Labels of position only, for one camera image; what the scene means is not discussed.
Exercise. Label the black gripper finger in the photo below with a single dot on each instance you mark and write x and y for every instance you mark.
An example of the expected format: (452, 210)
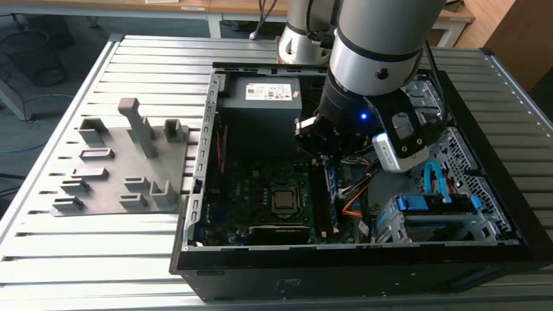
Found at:
(352, 151)
(308, 134)

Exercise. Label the dark RAM stick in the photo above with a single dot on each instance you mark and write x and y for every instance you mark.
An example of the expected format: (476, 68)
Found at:
(326, 184)
(336, 207)

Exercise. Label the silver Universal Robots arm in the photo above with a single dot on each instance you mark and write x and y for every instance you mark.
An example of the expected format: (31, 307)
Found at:
(380, 39)

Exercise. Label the grey power supply unit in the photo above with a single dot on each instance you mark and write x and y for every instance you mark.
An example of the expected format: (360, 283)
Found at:
(258, 120)

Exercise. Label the grey metal drive cage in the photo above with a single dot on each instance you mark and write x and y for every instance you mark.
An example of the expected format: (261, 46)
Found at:
(421, 97)

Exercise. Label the silver CPU in socket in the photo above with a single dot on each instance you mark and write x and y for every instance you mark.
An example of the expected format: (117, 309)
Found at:
(285, 199)

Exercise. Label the blue disk carrier with disk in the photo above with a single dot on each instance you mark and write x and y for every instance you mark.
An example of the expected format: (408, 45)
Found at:
(414, 203)

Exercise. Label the dark green motherboard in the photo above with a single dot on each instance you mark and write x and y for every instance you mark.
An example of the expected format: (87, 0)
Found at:
(241, 194)

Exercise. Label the grey metal disk bay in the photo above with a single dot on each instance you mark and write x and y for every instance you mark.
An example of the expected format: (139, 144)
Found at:
(440, 223)

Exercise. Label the black graphics card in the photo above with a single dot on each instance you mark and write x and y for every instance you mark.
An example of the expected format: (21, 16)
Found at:
(278, 234)

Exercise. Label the black open PC case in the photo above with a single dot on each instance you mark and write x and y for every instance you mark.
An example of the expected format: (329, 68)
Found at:
(345, 278)

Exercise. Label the grey parts rack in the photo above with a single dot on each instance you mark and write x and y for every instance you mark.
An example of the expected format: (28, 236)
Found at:
(120, 155)

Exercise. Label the wooden desk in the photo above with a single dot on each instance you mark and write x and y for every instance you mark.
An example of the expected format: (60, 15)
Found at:
(195, 4)

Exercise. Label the brown wooden cabinet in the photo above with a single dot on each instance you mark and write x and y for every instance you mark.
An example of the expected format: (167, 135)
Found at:
(518, 32)

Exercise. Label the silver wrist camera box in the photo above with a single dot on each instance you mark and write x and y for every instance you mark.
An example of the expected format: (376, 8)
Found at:
(388, 155)

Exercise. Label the black camera bracket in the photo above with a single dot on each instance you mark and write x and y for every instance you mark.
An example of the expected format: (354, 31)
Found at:
(384, 113)

